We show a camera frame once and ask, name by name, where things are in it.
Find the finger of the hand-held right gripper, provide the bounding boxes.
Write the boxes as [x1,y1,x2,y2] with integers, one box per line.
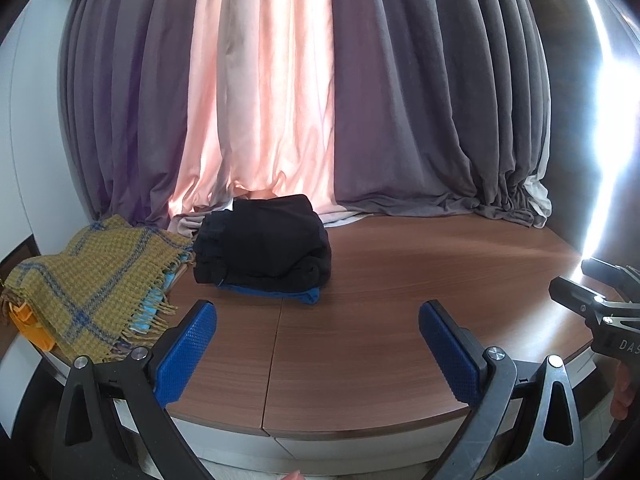
[581,257,640,305]
[548,276,640,322]

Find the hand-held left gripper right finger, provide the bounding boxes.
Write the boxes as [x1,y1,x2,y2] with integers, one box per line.
[418,299,586,480]

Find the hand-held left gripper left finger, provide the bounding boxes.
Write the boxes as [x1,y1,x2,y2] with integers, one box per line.
[51,299,219,480]

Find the dark pants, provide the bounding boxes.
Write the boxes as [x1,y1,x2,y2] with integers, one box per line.
[231,193,327,261]

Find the person's right hand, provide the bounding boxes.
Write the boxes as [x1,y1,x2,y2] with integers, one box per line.
[611,361,640,422]

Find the light blue fringed scarf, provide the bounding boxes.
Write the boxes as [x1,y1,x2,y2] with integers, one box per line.
[125,252,196,335]

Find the dark folded garment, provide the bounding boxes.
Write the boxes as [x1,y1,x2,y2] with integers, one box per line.
[192,211,334,294]

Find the white sheer curtain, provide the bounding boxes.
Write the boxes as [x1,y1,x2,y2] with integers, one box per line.
[522,172,554,229]

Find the yellow plaid fringed scarf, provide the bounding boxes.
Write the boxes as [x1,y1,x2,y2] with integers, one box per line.
[0,214,196,365]

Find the blue folded cloth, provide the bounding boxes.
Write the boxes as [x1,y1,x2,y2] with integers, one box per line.
[220,282,321,307]

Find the orange cloth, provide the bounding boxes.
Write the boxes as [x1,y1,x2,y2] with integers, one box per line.
[9,301,57,352]

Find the grey curtain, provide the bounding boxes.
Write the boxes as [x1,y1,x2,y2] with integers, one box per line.
[325,0,551,231]
[57,0,211,229]

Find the pink curtain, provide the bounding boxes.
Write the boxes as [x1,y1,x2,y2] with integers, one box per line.
[170,0,347,238]

